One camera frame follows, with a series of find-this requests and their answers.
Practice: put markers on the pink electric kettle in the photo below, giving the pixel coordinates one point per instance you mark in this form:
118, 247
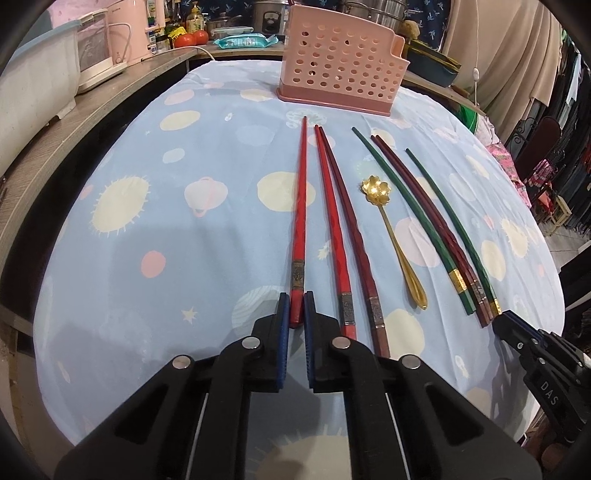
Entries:
131, 32

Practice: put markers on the blue dish with yellow rim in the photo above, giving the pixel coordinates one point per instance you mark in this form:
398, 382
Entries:
431, 50

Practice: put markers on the yellow bottle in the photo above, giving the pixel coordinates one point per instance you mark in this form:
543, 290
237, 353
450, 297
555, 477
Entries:
197, 16

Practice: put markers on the beige curtain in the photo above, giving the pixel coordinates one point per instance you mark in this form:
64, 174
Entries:
498, 46

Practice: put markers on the blue casserole dish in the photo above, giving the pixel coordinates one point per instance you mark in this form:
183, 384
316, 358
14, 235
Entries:
434, 74

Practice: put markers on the yellow sponge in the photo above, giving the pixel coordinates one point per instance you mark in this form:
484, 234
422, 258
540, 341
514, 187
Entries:
411, 28

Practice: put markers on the blue planet print tablecloth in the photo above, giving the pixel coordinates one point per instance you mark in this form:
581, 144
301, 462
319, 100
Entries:
184, 258

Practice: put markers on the white plastic storage box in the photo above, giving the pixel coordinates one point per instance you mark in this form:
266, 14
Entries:
32, 83

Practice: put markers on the wooden stool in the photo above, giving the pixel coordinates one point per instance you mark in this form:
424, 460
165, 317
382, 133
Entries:
558, 210

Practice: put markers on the green chopstick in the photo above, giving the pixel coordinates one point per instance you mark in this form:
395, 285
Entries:
457, 279
494, 305

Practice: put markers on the pink perforated utensil holder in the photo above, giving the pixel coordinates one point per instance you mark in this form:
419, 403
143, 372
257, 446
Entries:
341, 60

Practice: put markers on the white appliance with clear window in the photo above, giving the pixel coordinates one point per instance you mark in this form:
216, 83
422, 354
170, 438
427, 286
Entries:
97, 69

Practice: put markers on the pink pineapple print cloth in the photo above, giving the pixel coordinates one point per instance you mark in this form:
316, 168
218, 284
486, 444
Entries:
508, 170

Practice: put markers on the small pot with lid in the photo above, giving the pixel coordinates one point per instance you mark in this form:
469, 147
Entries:
224, 24

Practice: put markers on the pink dotted cloth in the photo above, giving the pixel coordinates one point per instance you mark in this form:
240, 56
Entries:
60, 16

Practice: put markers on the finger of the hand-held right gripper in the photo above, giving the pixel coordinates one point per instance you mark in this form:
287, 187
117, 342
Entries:
508, 323

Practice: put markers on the dark red chopstick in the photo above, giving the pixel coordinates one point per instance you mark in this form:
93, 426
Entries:
375, 314

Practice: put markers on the small glass jar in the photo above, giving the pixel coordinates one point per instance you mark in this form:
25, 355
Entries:
162, 44

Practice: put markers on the teal wet wipes packet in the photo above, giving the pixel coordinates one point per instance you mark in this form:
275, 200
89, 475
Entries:
244, 42

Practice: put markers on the gold flower spoon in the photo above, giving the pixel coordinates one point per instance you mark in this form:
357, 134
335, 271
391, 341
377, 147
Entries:
375, 190

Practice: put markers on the yellow snack packet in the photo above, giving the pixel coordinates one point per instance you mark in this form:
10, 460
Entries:
177, 31

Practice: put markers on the pink tall appliance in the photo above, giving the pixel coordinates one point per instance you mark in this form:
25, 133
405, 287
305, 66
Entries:
156, 16

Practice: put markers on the hanging clothes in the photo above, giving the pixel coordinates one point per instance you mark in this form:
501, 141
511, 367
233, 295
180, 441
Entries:
572, 115

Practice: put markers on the steel steamer pot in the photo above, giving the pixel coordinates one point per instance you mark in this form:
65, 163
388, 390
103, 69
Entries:
378, 11

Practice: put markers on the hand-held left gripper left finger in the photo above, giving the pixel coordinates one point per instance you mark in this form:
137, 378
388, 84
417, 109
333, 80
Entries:
282, 341

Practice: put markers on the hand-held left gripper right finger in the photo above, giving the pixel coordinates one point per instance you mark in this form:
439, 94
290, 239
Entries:
310, 341

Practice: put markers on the steel rice cooker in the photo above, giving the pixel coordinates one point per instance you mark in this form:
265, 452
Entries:
270, 18

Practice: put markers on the green plastic bag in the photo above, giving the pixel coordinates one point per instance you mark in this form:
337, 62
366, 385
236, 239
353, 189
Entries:
470, 115

